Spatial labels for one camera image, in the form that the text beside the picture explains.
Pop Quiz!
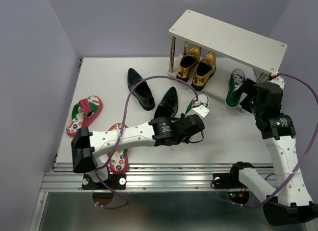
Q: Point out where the right gold loafer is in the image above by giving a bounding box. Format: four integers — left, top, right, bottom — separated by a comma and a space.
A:
191, 51, 216, 91

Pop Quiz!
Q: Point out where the left gold loafer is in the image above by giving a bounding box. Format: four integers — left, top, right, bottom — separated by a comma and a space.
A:
176, 46, 201, 82

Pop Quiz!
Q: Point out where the black loafer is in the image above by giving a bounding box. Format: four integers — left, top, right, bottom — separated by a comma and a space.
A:
127, 68, 155, 111
154, 86, 178, 119

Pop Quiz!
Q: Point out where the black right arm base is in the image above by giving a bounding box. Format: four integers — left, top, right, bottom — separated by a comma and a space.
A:
210, 161, 256, 189

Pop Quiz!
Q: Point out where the gold loafer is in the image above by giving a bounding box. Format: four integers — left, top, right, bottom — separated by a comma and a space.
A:
191, 51, 216, 91
176, 46, 201, 82

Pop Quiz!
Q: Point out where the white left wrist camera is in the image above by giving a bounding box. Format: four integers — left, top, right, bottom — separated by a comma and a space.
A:
187, 104, 210, 120

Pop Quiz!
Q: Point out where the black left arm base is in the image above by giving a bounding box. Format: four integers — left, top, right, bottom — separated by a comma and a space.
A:
81, 173, 127, 190

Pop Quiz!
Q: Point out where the white two-tier shoe shelf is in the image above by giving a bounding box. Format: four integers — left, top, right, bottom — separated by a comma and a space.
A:
167, 10, 288, 101

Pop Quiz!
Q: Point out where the pink flip-flop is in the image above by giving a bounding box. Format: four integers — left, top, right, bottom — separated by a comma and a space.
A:
66, 95, 103, 137
106, 123, 130, 174

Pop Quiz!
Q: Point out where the pink flip-flop left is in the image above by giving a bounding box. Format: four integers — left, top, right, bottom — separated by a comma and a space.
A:
66, 95, 103, 137

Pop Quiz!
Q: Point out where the green sneaker with laces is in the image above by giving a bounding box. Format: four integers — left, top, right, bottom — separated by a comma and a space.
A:
225, 69, 245, 108

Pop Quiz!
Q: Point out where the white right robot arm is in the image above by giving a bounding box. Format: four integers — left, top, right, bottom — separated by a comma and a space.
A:
229, 79, 318, 226

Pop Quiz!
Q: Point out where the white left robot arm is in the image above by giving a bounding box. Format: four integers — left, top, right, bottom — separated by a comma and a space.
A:
71, 114, 205, 188

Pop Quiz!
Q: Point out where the aluminium rail frame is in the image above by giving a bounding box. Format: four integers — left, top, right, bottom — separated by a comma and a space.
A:
30, 163, 274, 231

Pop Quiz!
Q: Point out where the pink flip-flop front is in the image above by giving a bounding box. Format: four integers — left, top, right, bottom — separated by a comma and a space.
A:
106, 123, 130, 174

